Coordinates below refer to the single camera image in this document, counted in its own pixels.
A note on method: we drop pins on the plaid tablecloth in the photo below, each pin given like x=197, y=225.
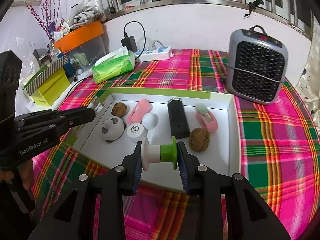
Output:
x=270, y=155

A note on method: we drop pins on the black rectangular device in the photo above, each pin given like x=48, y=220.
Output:
x=178, y=120

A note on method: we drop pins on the white panda gadget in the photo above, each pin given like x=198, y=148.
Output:
x=111, y=130

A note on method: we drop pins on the green white spool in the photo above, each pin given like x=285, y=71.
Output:
x=160, y=153

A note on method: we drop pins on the striped gift box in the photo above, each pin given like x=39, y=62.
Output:
x=47, y=71

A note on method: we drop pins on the green tissue pack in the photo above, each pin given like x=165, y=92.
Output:
x=112, y=66

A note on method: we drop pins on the stack of printed cards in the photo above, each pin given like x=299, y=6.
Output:
x=61, y=31

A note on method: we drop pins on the black hook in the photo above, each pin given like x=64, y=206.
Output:
x=257, y=3

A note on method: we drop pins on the brown walnut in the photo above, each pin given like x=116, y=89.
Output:
x=119, y=109
x=199, y=140

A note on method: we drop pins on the steel window grille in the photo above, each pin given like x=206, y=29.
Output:
x=200, y=1

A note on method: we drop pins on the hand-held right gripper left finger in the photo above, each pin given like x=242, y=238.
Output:
x=137, y=166

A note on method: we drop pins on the pile of gloves and bags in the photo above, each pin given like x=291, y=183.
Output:
x=86, y=15

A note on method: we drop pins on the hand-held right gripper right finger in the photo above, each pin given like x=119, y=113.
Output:
x=182, y=171

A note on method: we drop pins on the white power strip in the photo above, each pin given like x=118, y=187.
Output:
x=155, y=53

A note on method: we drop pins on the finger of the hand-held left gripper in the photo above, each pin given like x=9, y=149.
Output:
x=50, y=131
x=75, y=113

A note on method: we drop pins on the person's left hand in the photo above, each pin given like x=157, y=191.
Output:
x=28, y=177

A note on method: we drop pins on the grey fan heater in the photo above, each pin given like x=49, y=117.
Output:
x=257, y=65

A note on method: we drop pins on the orange lidded storage box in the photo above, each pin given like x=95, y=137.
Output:
x=80, y=33

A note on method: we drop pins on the cream patterned curtain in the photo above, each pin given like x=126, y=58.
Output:
x=311, y=80

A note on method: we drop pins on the green white cardboard box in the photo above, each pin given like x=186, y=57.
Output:
x=222, y=150

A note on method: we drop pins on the purple flower branches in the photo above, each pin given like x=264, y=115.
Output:
x=47, y=17

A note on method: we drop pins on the white round cap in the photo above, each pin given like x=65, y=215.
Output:
x=135, y=132

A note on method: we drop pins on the yellow-green cardboard box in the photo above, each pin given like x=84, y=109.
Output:
x=52, y=87

